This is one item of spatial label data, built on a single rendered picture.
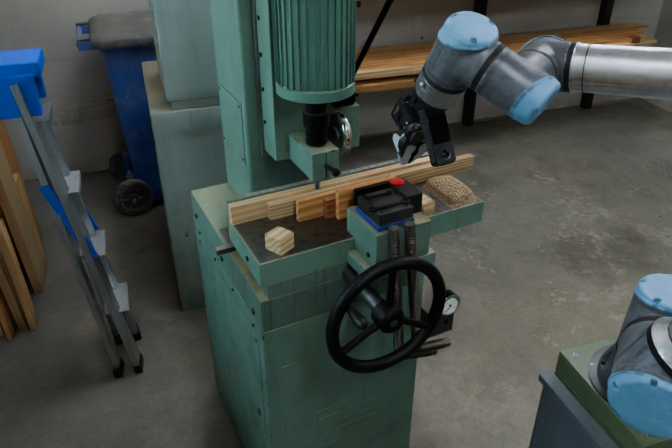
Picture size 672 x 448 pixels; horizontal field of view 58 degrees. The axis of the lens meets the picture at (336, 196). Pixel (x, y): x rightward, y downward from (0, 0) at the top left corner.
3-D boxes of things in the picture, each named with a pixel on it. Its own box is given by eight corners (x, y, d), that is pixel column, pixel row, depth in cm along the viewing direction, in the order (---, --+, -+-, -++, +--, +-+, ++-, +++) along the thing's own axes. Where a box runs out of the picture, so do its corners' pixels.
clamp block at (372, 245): (373, 271, 131) (375, 236, 127) (344, 240, 141) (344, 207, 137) (430, 253, 137) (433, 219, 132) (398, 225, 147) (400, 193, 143)
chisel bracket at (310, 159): (312, 188, 140) (311, 154, 136) (288, 164, 151) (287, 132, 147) (341, 181, 143) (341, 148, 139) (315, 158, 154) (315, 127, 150)
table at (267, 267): (275, 314, 123) (274, 290, 120) (228, 240, 147) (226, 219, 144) (507, 239, 147) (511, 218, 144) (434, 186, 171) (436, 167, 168)
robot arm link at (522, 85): (572, 73, 104) (512, 33, 106) (556, 95, 95) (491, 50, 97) (540, 114, 110) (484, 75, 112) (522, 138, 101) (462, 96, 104)
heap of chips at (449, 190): (450, 208, 148) (452, 195, 147) (418, 184, 159) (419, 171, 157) (480, 200, 152) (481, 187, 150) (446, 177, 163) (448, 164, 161)
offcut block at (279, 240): (281, 256, 131) (280, 241, 129) (265, 248, 133) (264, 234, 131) (294, 246, 134) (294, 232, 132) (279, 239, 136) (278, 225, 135)
